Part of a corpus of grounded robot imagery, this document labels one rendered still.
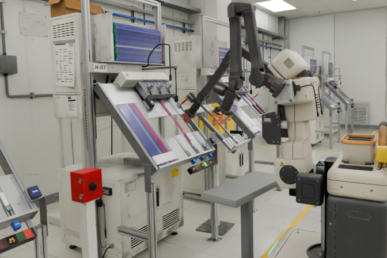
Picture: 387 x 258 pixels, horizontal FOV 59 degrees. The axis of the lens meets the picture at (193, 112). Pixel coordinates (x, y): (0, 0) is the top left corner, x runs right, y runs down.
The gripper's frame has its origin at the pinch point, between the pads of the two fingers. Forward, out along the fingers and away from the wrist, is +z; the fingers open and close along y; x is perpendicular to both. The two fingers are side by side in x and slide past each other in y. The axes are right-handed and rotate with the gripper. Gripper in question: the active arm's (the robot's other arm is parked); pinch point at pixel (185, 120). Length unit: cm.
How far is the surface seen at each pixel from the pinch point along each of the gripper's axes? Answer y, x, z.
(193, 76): -85, -59, 9
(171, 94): 0.4, -22.7, -6.5
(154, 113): 27.1, -10.9, -0.7
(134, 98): 35.3, -26.3, -2.4
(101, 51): 49, -59, -17
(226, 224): -36, 73, 62
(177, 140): 23.6, 14.0, 1.5
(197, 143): 4.4, 20.2, 2.9
